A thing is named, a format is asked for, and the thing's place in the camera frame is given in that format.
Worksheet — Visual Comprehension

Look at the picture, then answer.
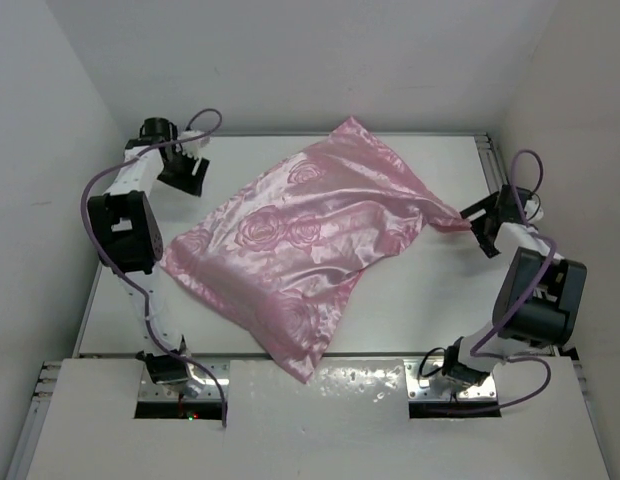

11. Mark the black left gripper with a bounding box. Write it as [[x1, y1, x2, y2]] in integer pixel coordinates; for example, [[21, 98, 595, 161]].
[[158, 145, 206, 196]]

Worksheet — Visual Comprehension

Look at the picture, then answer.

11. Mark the pink pillowcase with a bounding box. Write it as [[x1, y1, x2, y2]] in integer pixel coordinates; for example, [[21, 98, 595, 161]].
[[161, 118, 470, 382]]

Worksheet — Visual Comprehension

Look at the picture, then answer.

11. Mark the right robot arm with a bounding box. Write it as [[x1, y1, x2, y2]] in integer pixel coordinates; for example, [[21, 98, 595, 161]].
[[435, 185, 587, 392]]

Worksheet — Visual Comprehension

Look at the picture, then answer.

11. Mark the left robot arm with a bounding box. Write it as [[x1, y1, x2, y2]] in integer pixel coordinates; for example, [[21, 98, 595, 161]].
[[81, 117, 209, 391]]

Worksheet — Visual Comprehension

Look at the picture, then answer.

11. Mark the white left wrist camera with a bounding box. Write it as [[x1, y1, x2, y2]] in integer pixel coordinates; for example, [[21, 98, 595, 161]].
[[178, 130, 210, 159]]

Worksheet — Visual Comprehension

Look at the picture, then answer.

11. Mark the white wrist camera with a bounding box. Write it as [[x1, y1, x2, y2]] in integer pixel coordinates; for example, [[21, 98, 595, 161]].
[[178, 130, 210, 159], [524, 196, 544, 224]]

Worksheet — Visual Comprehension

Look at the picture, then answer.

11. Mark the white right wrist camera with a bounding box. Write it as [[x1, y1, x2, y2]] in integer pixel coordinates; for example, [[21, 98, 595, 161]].
[[524, 196, 544, 224]]

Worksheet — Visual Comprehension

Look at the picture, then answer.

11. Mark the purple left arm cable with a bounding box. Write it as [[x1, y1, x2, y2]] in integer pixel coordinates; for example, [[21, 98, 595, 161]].
[[79, 108, 229, 426]]

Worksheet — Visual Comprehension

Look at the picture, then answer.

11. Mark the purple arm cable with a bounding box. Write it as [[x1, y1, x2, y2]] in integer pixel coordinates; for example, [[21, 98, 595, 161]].
[[79, 108, 229, 426], [429, 148, 559, 414]]

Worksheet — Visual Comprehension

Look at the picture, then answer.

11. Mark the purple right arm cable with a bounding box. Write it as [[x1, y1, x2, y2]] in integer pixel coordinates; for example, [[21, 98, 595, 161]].
[[429, 148, 559, 414]]

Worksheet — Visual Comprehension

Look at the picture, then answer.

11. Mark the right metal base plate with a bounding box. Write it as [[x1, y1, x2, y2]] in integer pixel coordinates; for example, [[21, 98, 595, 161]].
[[403, 357, 498, 403]]

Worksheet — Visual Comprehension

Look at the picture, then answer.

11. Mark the metal base plate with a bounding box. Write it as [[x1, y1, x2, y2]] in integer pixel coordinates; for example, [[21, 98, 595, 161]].
[[403, 357, 498, 403], [137, 362, 230, 403]]

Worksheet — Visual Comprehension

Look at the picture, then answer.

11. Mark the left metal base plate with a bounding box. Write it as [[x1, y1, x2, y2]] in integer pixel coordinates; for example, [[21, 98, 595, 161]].
[[137, 362, 230, 403]]

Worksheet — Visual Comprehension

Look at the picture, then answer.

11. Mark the aluminium frame rail left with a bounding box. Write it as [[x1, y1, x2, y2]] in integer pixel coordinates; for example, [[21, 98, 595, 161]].
[[6, 361, 61, 480]]

